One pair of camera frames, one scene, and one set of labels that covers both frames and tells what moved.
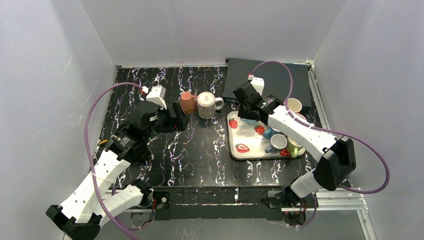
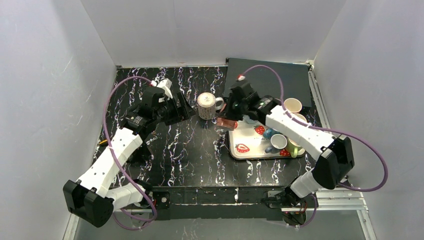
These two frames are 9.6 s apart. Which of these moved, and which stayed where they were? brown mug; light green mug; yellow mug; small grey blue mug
Moved: brown mug
Stayed: yellow mug; small grey blue mug; light green mug
